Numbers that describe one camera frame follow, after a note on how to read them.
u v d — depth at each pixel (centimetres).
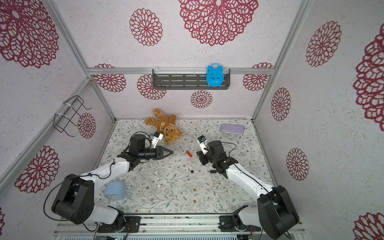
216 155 64
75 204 43
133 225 73
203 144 73
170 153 80
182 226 74
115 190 74
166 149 78
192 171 92
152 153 74
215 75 90
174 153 81
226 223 73
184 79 92
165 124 106
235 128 110
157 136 78
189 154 100
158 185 87
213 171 92
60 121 72
